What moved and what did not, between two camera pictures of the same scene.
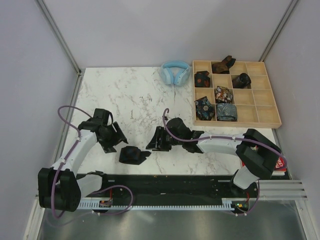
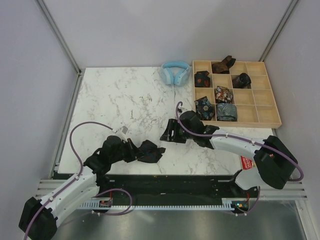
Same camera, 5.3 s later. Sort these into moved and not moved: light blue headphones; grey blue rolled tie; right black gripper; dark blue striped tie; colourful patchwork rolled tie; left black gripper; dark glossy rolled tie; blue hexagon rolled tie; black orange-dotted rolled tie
Moved: right black gripper; left black gripper; dark blue striped tie
Not moved: colourful patchwork rolled tie; dark glossy rolled tie; black orange-dotted rolled tie; light blue headphones; blue hexagon rolled tie; grey blue rolled tie
